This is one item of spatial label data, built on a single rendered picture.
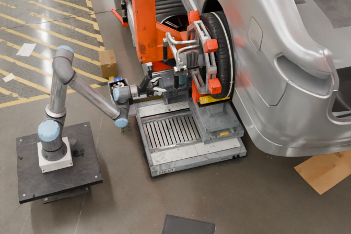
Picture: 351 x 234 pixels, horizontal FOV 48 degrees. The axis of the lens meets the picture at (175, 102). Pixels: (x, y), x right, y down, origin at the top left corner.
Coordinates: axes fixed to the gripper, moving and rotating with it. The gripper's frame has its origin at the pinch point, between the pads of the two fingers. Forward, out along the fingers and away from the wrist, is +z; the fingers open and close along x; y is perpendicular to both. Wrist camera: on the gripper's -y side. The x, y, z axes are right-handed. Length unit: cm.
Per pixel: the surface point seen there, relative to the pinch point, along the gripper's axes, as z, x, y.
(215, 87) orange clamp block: 32.8, 18.8, -5.3
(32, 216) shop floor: -114, 33, 83
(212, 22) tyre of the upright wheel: 40, -16, -35
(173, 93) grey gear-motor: 17, -39, 53
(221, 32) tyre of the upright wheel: 43, -5, -33
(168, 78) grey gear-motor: 16, -48, 42
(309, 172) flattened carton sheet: 111, 52, 82
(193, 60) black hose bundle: 21.0, 2.2, -18.5
